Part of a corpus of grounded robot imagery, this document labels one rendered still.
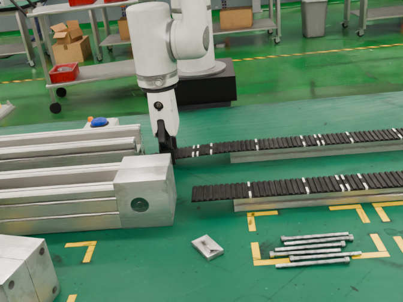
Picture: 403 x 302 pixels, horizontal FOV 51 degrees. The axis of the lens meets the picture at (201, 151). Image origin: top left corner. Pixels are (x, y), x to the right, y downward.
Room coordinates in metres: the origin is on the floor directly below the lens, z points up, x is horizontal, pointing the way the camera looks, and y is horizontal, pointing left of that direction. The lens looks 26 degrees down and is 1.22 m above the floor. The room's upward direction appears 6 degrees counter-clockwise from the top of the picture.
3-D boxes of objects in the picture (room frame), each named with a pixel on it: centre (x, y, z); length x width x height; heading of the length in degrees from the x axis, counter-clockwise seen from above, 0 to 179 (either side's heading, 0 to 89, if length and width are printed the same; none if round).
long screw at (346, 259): (0.48, -0.14, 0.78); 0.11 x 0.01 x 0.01; 87
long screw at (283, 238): (0.54, -0.16, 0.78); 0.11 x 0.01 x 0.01; 88
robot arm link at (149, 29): (0.86, 0.07, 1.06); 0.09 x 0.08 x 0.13; 72
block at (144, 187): (0.69, 0.11, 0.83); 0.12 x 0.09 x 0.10; 176
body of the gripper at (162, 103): (0.86, 0.07, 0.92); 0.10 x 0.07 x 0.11; 176
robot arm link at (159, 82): (0.86, 0.07, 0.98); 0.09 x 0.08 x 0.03; 176
